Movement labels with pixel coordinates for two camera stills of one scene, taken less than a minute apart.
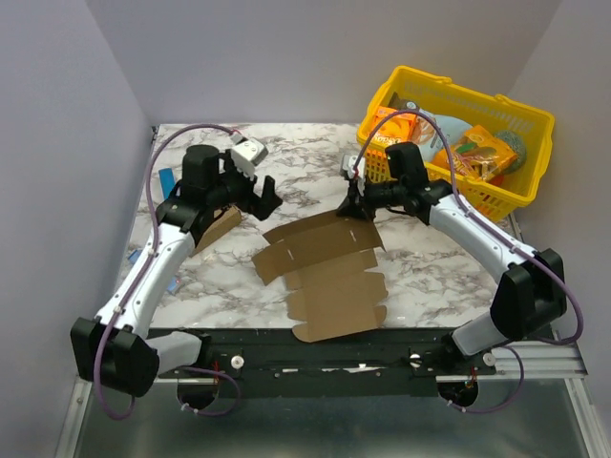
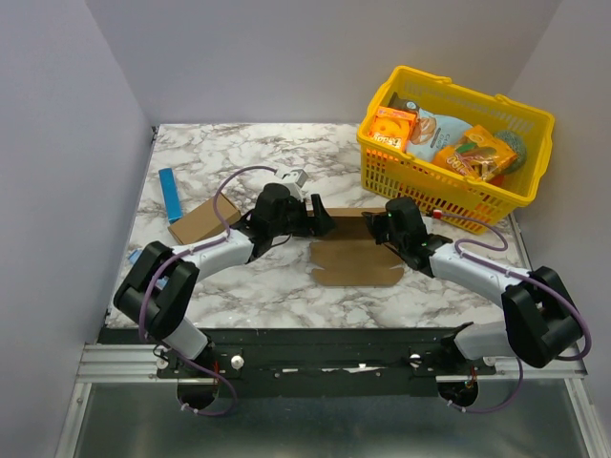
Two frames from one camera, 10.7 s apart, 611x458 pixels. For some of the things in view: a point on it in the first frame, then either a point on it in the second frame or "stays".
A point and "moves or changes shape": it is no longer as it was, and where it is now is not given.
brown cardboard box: [328, 261] moves or changes shape
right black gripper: [359, 197] to [382, 227]
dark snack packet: [403, 105] stays
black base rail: [270, 363] stays
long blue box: [167, 180] stays
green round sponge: [517, 146] stays
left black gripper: [261, 207] to [324, 223]
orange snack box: [400, 127] stays
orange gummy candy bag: [478, 155] stays
